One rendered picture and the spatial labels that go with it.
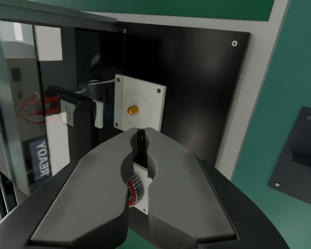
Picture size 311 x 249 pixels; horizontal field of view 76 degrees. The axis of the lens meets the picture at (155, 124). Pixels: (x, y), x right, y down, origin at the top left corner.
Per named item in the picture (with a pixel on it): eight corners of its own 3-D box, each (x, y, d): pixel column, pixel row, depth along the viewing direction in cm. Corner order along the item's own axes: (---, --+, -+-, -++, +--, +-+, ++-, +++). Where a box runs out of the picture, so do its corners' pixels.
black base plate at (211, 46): (252, 33, 35) (249, 32, 34) (188, 263, 61) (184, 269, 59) (80, 18, 58) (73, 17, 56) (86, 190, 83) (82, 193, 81)
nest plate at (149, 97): (166, 86, 45) (164, 86, 44) (159, 143, 51) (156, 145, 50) (118, 73, 53) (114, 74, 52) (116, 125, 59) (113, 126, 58)
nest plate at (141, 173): (155, 172, 55) (152, 175, 54) (149, 212, 61) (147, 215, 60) (115, 152, 62) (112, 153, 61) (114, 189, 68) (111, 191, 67)
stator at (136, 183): (144, 174, 56) (136, 181, 53) (144, 206, 60) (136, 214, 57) (115, 162, 62) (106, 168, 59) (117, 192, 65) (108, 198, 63)
